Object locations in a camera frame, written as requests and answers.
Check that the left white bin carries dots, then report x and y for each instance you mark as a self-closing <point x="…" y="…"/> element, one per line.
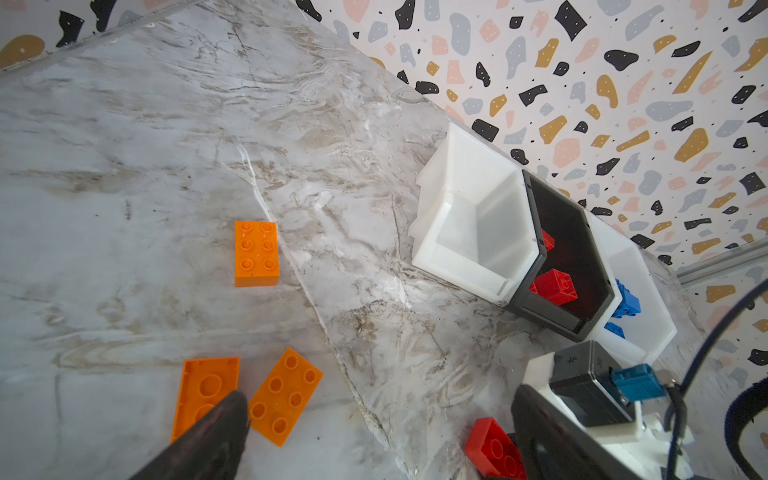
<point x="475" y="225"/>

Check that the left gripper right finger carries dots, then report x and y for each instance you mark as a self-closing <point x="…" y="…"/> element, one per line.
<point x="553" y="447"/>

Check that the black middle bin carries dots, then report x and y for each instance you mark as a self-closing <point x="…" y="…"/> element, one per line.
<point x="575" y="253"/>

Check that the red square lego brick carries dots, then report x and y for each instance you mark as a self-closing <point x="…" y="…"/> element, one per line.
<point x="555" y="286"/>

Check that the orange lego brick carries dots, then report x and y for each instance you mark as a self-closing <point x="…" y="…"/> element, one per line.
<point x="256" y="260"/>
<point x="283" y="396"/>

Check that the right white bin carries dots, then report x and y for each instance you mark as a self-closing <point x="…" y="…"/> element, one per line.
<point x="637" y="326"/>

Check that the white bin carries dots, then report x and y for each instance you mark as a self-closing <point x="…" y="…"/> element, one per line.
<point x="475" y="225"/>
<point x="637" y="326"/>

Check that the orange lego brick far left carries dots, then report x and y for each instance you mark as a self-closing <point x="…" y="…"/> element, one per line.
<point x="256" y="260"/>

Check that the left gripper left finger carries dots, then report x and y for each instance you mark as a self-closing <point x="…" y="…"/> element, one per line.
<point x="211" y="449"/>

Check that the blue lego brick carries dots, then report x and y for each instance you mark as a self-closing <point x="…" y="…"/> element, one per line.
<point x="629" y="304"/>
<point x="615" y="329"/>

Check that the orange lego plate left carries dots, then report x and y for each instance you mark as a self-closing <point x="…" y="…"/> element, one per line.
<point x="204" y="383"/>

